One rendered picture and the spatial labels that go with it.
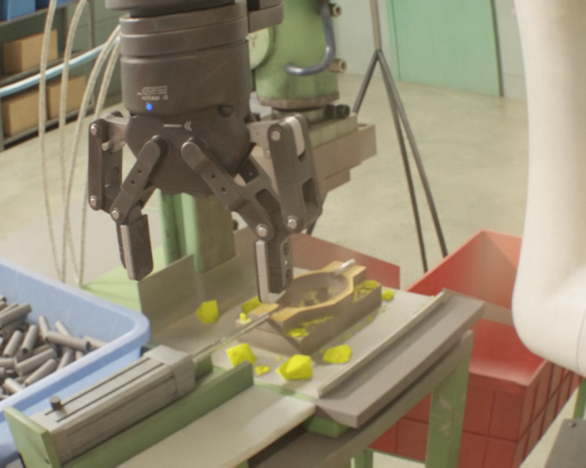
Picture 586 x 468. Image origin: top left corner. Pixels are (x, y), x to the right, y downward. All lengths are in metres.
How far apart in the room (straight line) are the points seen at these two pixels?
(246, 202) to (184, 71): 0.08
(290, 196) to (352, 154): 0.55
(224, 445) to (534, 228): 0.37
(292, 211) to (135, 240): 0.12
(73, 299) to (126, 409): 0.31
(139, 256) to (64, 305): 0.60
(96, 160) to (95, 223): 1.12
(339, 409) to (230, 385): 0.12
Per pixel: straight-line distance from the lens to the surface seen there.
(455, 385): 1.19
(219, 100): 0.49
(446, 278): 1.91
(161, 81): 0.49
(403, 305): 1.15
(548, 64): 0.79
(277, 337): 1.04
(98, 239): 1.59
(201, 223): 1.14
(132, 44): 0.49
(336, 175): 1.02
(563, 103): 0.80
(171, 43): 0.48
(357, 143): 1.05
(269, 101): 1.00
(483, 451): 1.54
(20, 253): 1.59
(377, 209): 4.42
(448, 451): 1.26
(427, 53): 7.11
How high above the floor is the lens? 1.50
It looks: 21 degrees down
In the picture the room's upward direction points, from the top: 4 degrees counter-clockwise
